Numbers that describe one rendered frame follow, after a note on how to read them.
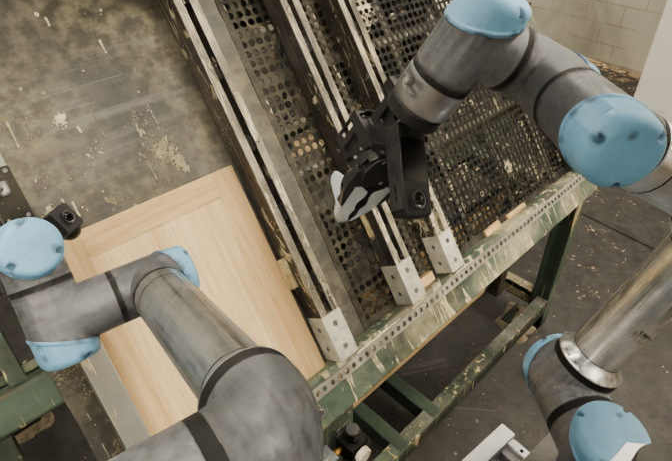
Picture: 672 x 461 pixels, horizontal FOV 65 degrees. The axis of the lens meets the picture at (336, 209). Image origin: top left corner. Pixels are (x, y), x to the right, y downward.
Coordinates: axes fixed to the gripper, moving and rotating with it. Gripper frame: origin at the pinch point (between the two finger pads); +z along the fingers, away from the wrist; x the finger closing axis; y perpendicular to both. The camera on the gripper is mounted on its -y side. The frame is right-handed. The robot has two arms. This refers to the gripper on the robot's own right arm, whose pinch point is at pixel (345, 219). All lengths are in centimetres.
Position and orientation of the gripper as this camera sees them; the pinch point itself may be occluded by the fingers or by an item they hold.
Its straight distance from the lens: 74.3
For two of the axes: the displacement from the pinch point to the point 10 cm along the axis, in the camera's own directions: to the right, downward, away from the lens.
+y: -3.4, -7.9, 5.1
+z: -4.6, 6.1, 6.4
